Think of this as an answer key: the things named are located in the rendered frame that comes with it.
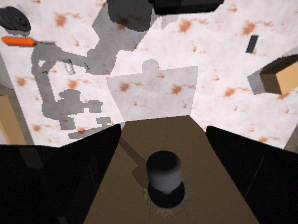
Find brown wooden door panel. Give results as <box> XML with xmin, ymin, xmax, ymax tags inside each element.
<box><xmin>84</xmin><ymin>115</ymin><xmax>260</xmax><ymax>224</ymax></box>

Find orange-handled screwdriver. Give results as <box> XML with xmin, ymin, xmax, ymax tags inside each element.
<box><xmin>1</xmin><ymin>37</ymin><xmax>56</xmax><ymax>46</ymax></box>

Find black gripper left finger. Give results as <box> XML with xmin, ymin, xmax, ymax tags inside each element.
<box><xmin>0</xmin><ymin>124</ymin><xmax>121</xmax><ymax>224</ymax></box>

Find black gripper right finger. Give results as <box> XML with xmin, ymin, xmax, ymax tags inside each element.
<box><xmin>205</xmin><ymin>126</ymin><xmax>298</xmax><ymax>224</ymax></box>

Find tan cardboard box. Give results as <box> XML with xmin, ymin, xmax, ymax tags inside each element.
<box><xmin>259</xmin><ymin>54</ymin><xmax>298</xmax><ymax>95</ymax></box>

